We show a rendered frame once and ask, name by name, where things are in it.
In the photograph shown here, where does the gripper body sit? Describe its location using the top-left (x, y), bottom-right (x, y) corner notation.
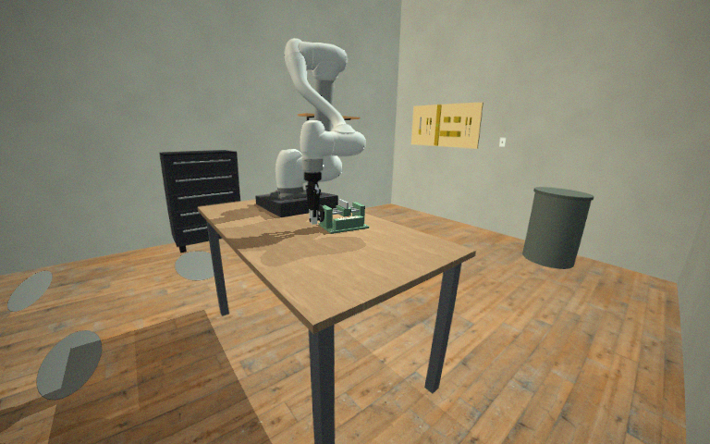
top-left (304, 172), bottom-right (322, 193)

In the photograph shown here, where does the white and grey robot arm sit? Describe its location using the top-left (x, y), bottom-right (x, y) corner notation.
top-left (269, 39), bottom-right (366, 199)

